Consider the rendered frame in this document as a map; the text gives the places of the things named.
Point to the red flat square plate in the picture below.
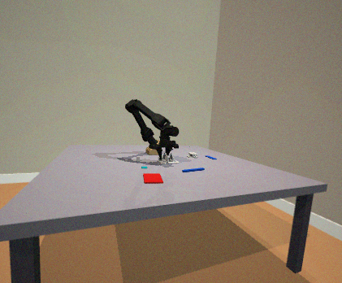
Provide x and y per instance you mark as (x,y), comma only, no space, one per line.
(152,178)

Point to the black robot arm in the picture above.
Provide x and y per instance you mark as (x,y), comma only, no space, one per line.
(134,106)

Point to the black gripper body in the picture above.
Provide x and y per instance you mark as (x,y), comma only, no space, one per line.
(159,147)

